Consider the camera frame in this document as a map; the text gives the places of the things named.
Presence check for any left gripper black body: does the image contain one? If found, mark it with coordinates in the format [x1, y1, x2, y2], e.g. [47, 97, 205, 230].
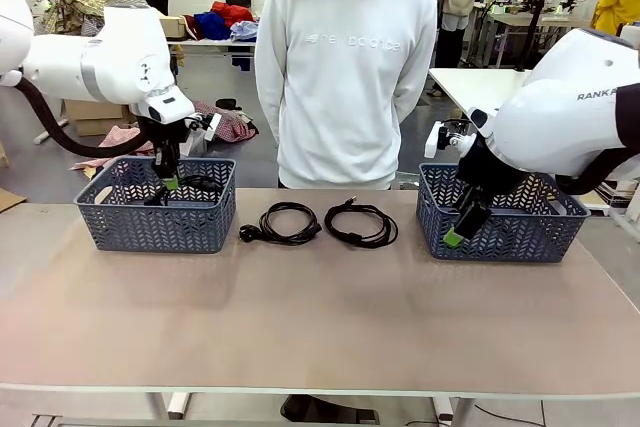
[141, 118, 195, 159]

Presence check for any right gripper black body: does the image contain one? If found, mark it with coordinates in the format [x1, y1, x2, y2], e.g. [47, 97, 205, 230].
[455, 138, 522, 197]

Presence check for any black power cord with plug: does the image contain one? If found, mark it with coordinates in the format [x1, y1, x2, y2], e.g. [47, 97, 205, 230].
[238, 201, 320, 247]

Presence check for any thin black cable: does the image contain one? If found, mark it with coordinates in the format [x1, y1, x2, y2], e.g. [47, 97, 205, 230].
[323, 196, 400, 248]

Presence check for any grey lattice plastic basket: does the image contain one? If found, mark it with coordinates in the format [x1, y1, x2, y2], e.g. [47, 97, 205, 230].
[73, 156, 237, 254]
[416, 162, 592, 264]

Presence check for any large cardboard box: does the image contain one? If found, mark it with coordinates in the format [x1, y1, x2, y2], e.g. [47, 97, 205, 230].
[62, 98, 136, 138]

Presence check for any white side table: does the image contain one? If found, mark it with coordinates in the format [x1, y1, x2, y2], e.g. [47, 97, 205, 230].
[428, 67, 534, 119]

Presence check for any white background clothes table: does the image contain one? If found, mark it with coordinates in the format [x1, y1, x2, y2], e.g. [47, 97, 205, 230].
[169, 35, 259, 73]

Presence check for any cardboard box on table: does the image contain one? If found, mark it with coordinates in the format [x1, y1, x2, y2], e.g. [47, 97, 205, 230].
[159, 15, 190, 40]

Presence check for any blue cloth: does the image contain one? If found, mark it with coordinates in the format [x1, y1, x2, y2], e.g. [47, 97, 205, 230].
[193, 10, 234, 41]

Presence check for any light blue shirt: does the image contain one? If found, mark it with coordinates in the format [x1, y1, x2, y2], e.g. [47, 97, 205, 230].
[230, 20, 259, 44]

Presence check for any person in white sweatshirt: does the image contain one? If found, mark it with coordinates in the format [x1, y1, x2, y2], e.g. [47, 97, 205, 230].
[253, 0, 441, 192]

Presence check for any patterned cloth pile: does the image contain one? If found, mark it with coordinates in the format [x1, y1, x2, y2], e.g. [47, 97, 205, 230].
[42, 0, 152, 39]

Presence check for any flat cardboard sheet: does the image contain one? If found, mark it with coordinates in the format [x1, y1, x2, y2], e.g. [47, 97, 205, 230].
[0, 185, 27, 214]

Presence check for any black tripod stand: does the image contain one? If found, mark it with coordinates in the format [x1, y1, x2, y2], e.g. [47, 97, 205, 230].
[513, 0, 557, 73]

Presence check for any white table leg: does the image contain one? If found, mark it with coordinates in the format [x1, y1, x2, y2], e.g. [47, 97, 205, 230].
[144, 390, 194, 421]
[431, 395, 475, 427]

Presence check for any black object under table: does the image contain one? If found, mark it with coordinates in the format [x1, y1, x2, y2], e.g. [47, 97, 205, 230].
[279, 394, 382, 426]

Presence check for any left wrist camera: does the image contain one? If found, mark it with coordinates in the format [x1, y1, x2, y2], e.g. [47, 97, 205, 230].
[185, 111, 224, 144]

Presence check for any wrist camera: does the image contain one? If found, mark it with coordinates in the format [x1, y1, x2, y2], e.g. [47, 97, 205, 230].
[185, 111, 224, 144]
[423, 119, 474, 161]

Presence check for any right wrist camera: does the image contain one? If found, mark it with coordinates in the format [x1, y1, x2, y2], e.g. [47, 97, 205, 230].
[423, 119, 474, 161]

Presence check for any left arm black hose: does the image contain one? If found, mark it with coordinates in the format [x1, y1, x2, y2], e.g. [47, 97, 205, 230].
[14, 74, 154, 158]

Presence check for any arm black hose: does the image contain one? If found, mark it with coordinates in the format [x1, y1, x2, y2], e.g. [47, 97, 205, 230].
[14, 74, 154, 158]
[553, 81, 640, 197]

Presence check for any right arm black hose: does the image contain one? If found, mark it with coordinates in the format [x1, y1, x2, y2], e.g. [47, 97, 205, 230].
[553, 81, 640, 197]

